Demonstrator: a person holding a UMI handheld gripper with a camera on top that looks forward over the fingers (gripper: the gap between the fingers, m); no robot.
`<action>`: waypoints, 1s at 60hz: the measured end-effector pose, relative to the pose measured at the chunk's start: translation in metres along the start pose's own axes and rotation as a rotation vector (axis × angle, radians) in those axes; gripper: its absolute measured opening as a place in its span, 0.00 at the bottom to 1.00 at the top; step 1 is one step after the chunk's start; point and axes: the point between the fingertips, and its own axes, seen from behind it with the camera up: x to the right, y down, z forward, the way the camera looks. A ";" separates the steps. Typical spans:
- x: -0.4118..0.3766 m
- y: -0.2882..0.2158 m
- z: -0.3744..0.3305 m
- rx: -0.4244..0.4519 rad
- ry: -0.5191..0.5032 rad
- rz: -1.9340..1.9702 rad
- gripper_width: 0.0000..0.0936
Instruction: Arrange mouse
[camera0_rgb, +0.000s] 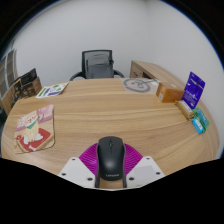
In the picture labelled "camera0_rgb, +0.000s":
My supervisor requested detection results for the small tan box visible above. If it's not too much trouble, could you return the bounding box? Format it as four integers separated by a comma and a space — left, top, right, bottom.
175, 99, 195, 120

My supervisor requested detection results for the small green box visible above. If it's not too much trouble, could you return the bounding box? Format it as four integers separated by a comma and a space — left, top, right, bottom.
193, 107, 211, 131

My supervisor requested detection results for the black mesh office chair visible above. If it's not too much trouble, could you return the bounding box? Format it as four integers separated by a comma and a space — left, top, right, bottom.
69, 49, 125, 81

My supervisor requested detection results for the grey backpack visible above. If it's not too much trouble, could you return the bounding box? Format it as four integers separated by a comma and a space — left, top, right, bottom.
85, 54, 115, 80

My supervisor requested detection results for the brown cardboard box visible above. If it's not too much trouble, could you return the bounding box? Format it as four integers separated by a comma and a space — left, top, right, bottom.
21, 77, 43, 99

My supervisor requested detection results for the small blue box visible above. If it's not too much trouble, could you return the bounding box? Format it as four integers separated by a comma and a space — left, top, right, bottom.
191, 117, 205, 135

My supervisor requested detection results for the purple retail package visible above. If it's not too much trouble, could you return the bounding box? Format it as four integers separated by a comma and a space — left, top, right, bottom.
181, 71, 207, 110

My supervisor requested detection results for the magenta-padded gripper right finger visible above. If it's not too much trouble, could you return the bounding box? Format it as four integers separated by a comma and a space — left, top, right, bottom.
122, 143, 166, 189

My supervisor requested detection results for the black computer mouse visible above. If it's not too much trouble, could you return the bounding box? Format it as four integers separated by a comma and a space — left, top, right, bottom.
95, 135, 127, 182

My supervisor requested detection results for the wooden side desk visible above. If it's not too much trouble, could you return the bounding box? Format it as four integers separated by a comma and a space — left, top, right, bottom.
129, 60, 186, 91

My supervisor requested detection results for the cartoon dog print mouse pad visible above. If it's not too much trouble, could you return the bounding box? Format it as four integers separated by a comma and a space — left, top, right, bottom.
13, 104, 56, 154

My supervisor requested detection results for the wooden shelf cabinet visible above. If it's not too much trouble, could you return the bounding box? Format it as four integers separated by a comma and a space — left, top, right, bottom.
0, 48, 18, 101

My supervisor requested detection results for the orange cardboard box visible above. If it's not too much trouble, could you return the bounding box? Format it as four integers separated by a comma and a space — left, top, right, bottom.
155, 81, 185, 104

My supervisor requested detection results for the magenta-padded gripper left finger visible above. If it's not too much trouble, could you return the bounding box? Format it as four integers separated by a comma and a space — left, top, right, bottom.
57, 143, 100, 189

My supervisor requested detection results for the white sheet with coloured shapes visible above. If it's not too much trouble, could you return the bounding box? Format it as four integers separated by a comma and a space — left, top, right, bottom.
35, 82, 69, 100

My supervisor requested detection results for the dark brown tall box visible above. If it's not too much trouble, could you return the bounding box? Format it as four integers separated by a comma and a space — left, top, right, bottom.
9, 79, 24, 105

